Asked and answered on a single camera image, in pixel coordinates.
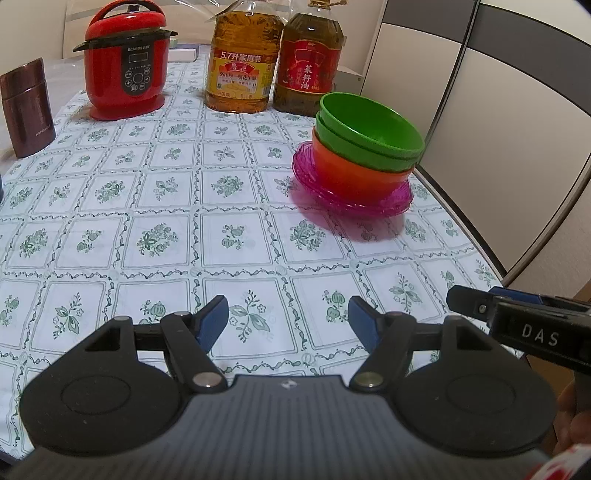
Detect red label oil bottle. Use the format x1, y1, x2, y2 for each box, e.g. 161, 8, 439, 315
272, 0, 346, 117

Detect orange plastic bowl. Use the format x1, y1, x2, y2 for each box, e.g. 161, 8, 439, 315
311, 128, 415, 204

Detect brown metal thermos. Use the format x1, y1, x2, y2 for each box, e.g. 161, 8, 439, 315
0, 57, 57, 160

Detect white grey wardrobe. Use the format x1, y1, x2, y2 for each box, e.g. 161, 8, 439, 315
360, 0, 591, 298

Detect person's right hand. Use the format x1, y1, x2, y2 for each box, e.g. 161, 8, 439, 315
551, 368, 591, 456

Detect red white patterned sleeve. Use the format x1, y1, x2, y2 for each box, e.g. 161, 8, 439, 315
526, 442, 591, 480

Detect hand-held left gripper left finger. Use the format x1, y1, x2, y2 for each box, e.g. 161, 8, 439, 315
69, 295, 230, 394

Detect large pink transparent plate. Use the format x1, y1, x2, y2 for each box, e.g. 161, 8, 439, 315
291, 141, 414, 216

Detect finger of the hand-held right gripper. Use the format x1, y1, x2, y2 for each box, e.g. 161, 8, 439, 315
446, 285, 498, 322
489, 286, 591, 310

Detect red electric pressure cooker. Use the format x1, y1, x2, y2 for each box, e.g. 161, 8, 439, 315
72, 0, 179, 122

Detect white box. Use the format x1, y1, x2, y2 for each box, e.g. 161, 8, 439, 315
168, 45, 199, 64

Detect green plastic bowl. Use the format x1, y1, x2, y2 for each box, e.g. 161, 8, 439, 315
315, 114, 419, 174
318, 92, 426, 162

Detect white green floral tablecloth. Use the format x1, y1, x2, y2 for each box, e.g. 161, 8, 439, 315
0, 45, 532, 462

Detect yellow label oil bottle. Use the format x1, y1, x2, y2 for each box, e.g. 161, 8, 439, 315
204, 0, 284, 114

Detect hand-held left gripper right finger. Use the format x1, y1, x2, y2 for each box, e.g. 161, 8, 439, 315
348, 295, 509, 393

